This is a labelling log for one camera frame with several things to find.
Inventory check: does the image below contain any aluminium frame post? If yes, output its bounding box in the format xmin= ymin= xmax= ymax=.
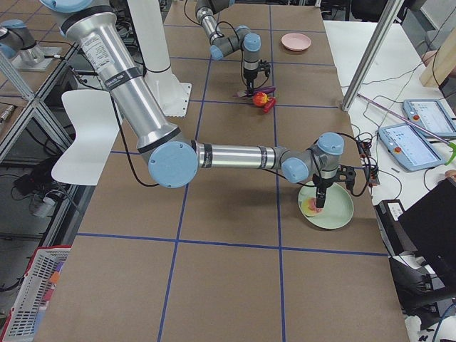
xmin=341 ymin=0 xmax=405 ymax=112

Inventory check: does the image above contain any teach pendant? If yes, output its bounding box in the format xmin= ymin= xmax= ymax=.
xmin=403 ymin=99 xmax=455 ymax=138
xmin=378 ymin=123 xmax=444 ymax=172

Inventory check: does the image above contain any black monitor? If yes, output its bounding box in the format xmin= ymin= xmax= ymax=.
xmin=399 ymin=178 xmax=455 ymax=286

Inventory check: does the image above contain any metal reacher stick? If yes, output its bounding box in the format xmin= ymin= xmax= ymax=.
xmin=356 ymin=93 xmax=455 ymax=151

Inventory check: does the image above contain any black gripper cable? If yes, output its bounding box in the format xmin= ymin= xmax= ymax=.
xmin=112 ymin=99 xmax=373 ymax=197
xmin=183 ymin=0 xmax=247 ymax=47

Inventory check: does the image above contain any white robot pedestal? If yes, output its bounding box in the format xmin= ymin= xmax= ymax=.
xmin=128 ymin=0 xmax=192 ymax=117

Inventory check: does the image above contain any white chair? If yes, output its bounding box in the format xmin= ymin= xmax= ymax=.
xmin=51 ymin=90 xmax=119 ymax=186

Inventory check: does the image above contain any red chili pepper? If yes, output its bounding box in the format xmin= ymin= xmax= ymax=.
xmin=262 ymin=97 xmax=276 ymax=113

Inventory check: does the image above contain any near teach pendant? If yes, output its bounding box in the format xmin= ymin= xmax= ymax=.
xmin=378 ymin=123 xmax=444 ymax=172

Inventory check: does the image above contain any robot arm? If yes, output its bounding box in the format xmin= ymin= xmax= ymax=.
xmin=195 ymin=1 xmax=270 ymax=97
xmin=45 ymin=1 xmax=344 ymax=207

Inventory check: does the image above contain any yellow-pink peach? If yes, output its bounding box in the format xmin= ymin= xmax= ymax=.
xmin=301 ymin=197 xmax=323 ymax=217

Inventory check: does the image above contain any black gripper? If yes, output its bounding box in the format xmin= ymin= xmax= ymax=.
xmin=242 ymin=60 xmax=258 ymax=95
xmin=312 ymin=170 xmax=338 ymax=208

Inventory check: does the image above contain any pink plate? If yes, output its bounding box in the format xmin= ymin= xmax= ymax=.
xmin=281 ymin=33 xmax=311 ymax=52

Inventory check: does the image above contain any purple eggplant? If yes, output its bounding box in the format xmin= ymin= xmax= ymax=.
xmin=233 ymin=86 xmax=276 ymax=98

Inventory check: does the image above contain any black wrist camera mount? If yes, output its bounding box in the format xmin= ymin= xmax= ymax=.
xmin=336 ymin=165 xmax=356 ymax=190

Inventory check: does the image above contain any white plastic basket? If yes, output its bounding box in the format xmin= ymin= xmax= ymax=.
xmin=1 ymin=245 xmax=71 ymax=341

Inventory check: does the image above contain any light green plate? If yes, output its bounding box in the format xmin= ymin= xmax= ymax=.
xmin=298 ymin=184 xmax=354 ymax=229

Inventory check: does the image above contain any red-orange pomegranate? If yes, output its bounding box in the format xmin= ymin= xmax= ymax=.
xmin=252 ymin=92 xmax=269 ymax=108

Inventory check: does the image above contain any far teach pendant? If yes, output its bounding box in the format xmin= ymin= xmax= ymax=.
xmin=403 ymin=99 xmax=455 ymax=138

